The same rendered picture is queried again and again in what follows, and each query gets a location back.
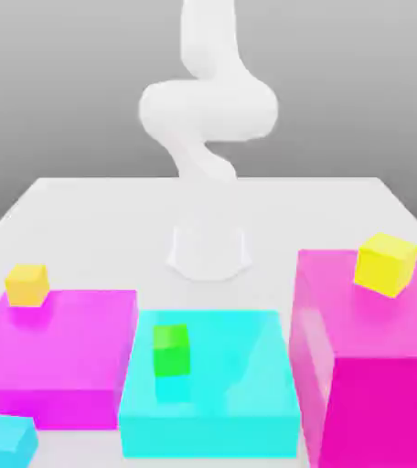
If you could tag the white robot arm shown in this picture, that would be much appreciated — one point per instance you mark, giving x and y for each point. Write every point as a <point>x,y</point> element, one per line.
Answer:
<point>208,109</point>

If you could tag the large cyan box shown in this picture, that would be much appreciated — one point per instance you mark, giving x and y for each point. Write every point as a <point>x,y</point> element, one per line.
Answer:
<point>230,384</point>

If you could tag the small yellow cube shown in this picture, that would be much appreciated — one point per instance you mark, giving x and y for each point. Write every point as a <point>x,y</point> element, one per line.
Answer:
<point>384,265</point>

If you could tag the small green cube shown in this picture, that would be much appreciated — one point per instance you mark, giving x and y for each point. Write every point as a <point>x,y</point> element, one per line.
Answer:
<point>171,353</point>

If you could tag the large pink box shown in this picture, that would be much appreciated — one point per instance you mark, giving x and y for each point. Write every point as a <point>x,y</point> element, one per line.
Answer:
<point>376,384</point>

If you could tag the small orange cube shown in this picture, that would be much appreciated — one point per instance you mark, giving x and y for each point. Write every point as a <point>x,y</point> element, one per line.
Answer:
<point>26,286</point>

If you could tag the small light blue cube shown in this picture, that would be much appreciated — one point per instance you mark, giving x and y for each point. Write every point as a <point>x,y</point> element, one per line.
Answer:
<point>5,442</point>

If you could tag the large magenta box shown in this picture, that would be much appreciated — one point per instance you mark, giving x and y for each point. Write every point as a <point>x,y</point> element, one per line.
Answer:
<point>66,351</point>

